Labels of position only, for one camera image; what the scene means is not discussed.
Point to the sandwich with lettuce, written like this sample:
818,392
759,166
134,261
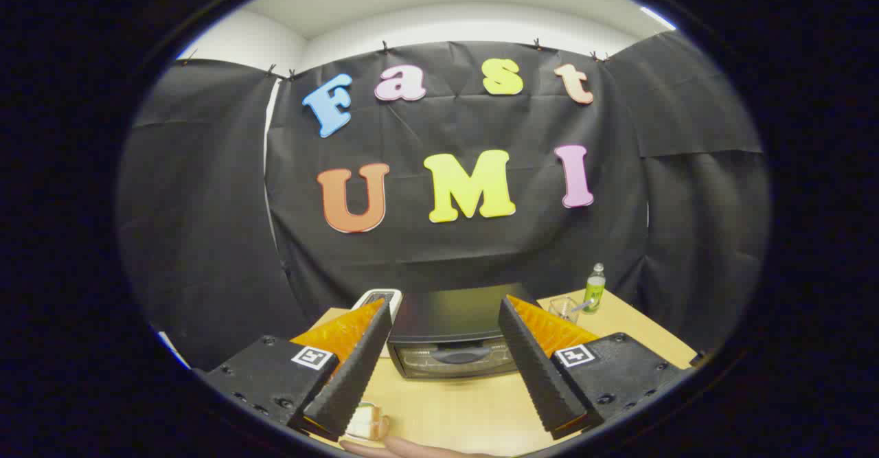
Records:
374,422

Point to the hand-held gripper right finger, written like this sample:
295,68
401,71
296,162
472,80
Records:
532,369

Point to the green label plastic bottle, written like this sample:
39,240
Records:
594,290

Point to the clear patterned glass cup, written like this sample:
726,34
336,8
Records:
563,309

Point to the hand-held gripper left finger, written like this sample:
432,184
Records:
357,369

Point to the white pop-up toaster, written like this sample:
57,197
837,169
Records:
376,299

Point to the striped straw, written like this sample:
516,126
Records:
582,305

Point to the black toaster oven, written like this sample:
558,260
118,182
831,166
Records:
450,321

